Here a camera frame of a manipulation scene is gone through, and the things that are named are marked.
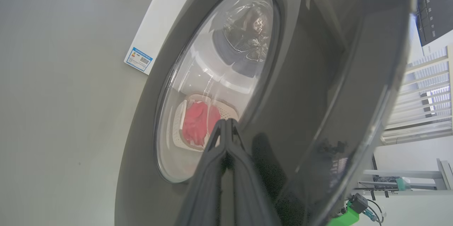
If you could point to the red garment with white trim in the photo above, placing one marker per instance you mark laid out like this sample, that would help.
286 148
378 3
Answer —
196 123

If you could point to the white window blinds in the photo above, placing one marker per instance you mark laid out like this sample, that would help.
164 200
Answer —
421 105

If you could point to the white shelf table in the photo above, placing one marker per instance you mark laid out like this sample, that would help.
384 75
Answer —
424 174

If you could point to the cream perforated laundry basket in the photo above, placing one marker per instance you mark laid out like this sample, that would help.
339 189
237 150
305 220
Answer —
226 109

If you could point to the dark round washing machine door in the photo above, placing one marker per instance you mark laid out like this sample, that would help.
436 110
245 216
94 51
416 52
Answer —
311 95

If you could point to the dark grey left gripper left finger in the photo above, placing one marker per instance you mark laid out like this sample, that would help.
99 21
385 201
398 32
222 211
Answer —
205 190

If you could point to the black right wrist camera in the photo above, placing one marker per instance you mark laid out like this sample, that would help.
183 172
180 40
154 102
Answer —
358 203

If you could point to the white front-load washing machine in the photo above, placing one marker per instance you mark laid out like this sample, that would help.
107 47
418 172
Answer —
166 24

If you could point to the black washing machine control panel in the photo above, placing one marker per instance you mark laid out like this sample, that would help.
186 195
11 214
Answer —
437 17

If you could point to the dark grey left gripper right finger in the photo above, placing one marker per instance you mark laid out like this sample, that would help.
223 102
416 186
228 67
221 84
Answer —
247 190

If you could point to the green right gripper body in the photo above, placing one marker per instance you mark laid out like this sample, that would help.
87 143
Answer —
345 217

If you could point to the blue energy label sticker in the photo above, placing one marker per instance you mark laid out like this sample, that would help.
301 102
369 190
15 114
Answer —
138 60

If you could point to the small teal object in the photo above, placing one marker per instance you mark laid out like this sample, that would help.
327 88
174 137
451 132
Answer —
402 184

